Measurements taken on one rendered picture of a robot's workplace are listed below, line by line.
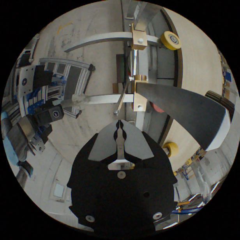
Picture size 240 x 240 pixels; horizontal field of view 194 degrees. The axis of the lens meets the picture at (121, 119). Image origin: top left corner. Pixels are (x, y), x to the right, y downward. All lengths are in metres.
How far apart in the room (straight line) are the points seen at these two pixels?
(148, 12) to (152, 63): 0.40
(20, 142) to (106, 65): 1.15
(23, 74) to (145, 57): 0.68
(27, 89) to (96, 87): 0.95
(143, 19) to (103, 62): 0.99
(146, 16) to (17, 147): 0.46
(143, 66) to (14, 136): 0.67
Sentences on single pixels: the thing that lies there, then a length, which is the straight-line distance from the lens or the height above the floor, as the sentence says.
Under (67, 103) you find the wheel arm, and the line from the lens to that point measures 0.34.
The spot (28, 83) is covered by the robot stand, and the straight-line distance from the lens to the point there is 0.46.
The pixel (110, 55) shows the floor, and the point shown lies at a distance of 1.20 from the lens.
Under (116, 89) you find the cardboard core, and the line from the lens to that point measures 1.04.
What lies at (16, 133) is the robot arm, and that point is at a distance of 0.26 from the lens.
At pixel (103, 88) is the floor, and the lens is 1.14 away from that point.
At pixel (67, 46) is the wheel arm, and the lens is 0.38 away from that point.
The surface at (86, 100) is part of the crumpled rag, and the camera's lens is 0.27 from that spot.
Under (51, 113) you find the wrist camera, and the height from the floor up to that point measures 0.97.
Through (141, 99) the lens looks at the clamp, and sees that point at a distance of 0.26.
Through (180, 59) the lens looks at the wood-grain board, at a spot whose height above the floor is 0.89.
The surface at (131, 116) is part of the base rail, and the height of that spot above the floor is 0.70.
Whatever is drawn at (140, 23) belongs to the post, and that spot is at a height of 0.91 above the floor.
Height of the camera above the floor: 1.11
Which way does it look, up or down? 60 degrees down
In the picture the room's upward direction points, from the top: 176 degrees clockwise
